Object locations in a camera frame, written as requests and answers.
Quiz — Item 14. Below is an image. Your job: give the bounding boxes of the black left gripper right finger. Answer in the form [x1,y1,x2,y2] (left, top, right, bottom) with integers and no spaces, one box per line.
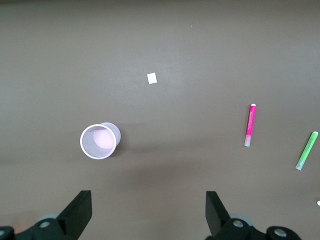
[205,190,301,240]

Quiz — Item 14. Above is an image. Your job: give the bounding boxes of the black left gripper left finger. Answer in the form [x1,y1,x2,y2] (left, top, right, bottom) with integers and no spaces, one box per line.
[0,190,93,240]

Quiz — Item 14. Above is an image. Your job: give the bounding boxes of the pink marker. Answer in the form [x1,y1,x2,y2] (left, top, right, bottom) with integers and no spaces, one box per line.
[243,103,258,148]

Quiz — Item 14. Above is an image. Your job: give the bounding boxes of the white mesh cup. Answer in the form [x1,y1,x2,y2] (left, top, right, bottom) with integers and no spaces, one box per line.
[79,121,122,160]

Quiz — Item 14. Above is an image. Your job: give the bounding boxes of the green marker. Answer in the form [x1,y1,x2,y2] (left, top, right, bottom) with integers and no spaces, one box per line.
[295,130,319,171]

